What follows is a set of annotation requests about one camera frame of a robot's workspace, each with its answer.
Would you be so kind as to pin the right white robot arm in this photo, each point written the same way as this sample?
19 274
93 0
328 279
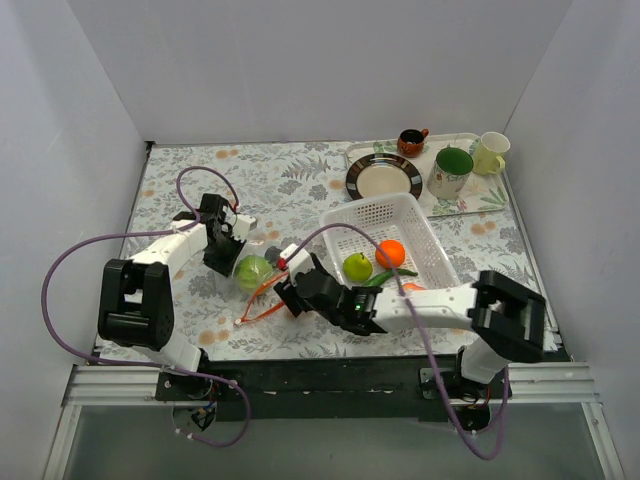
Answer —
507 317

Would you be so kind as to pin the dark rimmed plate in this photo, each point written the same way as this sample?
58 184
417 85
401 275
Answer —
380 174

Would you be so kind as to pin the small brown cup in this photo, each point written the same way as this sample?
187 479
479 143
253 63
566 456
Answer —
410 142

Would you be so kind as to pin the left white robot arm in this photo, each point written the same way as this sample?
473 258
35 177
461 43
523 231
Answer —
136 304

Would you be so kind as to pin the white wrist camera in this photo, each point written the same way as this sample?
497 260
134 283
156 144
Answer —
241 226
295 260

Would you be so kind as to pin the white plastic perforated basket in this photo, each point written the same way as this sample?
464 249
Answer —
397 223

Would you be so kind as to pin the floral serving tray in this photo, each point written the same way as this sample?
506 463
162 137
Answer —
479 194

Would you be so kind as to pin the fake green chili pepper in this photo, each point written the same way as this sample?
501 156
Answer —
380 279

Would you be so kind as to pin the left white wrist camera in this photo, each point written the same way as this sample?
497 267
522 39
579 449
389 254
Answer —
241 226

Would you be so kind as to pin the floral table mat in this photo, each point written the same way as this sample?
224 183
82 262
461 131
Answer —
287 187

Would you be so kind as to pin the pale yellow mug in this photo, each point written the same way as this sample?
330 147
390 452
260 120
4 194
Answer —
489 153

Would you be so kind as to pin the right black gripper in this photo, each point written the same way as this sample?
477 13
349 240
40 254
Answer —
290 295

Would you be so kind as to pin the fake orange peach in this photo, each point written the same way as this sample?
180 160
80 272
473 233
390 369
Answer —
413 287

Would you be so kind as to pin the fake green pear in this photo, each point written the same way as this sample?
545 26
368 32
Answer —
357 268

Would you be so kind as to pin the green inside floral mug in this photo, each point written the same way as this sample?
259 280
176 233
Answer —
450 172

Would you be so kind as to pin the clear zip top bag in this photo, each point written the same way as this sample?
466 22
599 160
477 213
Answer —
262 303

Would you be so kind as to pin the fake green apple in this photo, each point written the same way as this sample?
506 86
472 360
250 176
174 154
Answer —
251 272

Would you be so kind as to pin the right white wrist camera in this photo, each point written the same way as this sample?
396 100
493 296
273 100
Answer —
295 260

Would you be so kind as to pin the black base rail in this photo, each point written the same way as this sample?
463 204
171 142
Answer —
329 388

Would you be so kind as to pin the fake dark eggplant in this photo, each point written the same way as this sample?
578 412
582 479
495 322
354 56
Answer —
272 254

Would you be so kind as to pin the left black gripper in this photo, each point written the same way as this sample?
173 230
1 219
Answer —
223 255

